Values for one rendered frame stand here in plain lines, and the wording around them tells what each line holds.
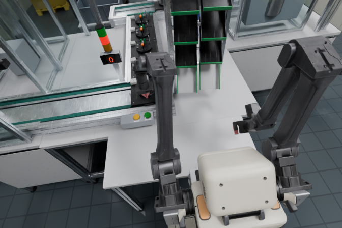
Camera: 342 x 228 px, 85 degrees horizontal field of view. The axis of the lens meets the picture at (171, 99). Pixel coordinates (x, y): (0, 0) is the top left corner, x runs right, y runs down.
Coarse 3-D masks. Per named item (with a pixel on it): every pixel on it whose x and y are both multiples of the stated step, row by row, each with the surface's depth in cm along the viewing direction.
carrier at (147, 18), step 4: (132, 16) 200; (144, 16) 202; (148, 16) 201; (152, 16) 200; (132, 20) 198; (136, 20) 191; (140, 20) 193; (144, 20) 192; (148, 20) 194; (152, 20) 195; (132, 24) 193; (136, 24) 192; (140, 24) 190; (144, 24) 191; (148, 24) 190; (152, 24) 189
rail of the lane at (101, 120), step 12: (132, 108) 124; (144, 108) 123; (60, 120) 122; (72, 120) 122; (84, 120) 120; (96, 120) 121; (108, 120) 123; (120, 120) 125; (48, 132) 124; (60, 132) 126
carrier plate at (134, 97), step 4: (152, 80) 138; (132, 88) 134; (132, 92) 132; (132, 96) 129; (136, 96) 129; (140, 96) 129; (152, 96) 128; (132, 100) 127; (136, 100) 126; (140, 100) 126; (144, 100) 126; (148, 100) 126; (152, 100) 125; (132, 104) 124; (136, 104) 124; (140, 104) 124; (144, 104) 125
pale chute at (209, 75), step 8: (208, 64) 124; (216, 64) 123; (200, 72) 121; (208, 72) 124; (216, 72) 124; (200, 80) 121; (208, 80) 125; (216, 80) 124; (200, 88) 122; (208, 88) 125; (216, 88) 125
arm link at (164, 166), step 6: (162, 162) 67; (168, 162) 67; (162, 168) 66; (168, 168) 66; (162, 174) 66; (168, 174) 65; (174, 174) 66; (162, 180) 64; (168, 180) 65; (174, 180) 66
